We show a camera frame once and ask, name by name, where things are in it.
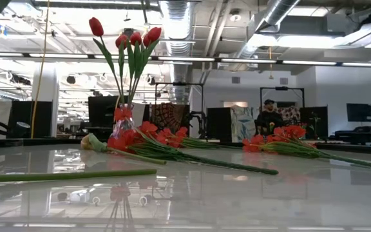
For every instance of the red small-blossom flower bunch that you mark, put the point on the red small-blossom flower bunch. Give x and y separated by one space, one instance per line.
176 133
288 132
124 140

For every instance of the purple glass vase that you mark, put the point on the purple glass vase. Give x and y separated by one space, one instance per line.
123 129

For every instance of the mandala pattern tapestry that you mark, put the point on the mandala pattern tapestry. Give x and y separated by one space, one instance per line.
169 116

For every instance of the black partition panel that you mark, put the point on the black partition panel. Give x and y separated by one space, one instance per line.
101 111
219 124
43 119
322 116

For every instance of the blue white patterned cloth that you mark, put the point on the blue white patterned cloth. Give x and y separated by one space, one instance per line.
243 124

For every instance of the person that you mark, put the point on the person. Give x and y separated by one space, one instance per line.
270 120

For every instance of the floral patterned cloth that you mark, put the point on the floral patterned cloth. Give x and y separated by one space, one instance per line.
291 114

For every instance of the potted plant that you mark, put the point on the potted plant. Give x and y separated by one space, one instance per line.
315 124

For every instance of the white building pillar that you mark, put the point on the white building pillar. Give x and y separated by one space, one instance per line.
51 90

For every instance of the black domed lamp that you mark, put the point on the black domed lamp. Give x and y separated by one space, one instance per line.
19 130

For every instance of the black desk with printer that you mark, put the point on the black desk with printer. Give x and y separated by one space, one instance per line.
356 132

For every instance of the black frame stand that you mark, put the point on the black frame stand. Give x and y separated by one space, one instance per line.
179 83
282 88

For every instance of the round silver air duct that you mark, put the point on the round silver air duct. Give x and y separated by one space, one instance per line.
275 13
177 32

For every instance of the black wall monitor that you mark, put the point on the black wall monitor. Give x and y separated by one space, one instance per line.
359 112

